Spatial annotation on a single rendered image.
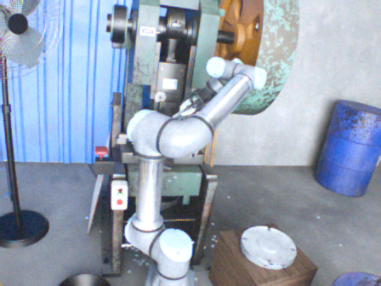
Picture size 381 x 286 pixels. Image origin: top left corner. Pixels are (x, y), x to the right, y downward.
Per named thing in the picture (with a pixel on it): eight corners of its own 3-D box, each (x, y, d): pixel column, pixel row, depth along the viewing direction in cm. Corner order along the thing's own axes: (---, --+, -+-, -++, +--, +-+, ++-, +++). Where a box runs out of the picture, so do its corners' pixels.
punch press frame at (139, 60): (193, 244, 181) (235, 1, 130) (121, 248, 169) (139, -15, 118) (168, 180, 251) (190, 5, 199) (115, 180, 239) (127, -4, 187)
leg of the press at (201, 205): (209, 270, 184) (240, 134, 150) (191, 271, 181) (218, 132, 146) (177, 192, 265) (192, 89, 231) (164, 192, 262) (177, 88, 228)
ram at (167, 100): (181, 120, 160) (189, 63, 149) (153, 118, 156) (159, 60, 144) (174, 110, 175) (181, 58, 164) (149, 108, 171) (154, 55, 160)
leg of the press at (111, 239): (122, 277, 169) (129, 128, 135) (101, 277, 166) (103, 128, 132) (115, 193, 250) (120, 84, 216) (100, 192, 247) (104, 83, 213)
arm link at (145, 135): (150, 265, 108) (160, 123, 86) (122, 245, 116) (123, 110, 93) (171, 248, 117) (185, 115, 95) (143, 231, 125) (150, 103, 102)
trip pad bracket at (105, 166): (113, 195, 153) (115, 160, 146) (94, 195, 150) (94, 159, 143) (113, 189, 158) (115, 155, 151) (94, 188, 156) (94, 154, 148)
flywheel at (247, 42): (230, 50, 215) (255, 133, 178) (202, 47, 209) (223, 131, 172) (273, -47, 157) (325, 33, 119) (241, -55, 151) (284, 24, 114)
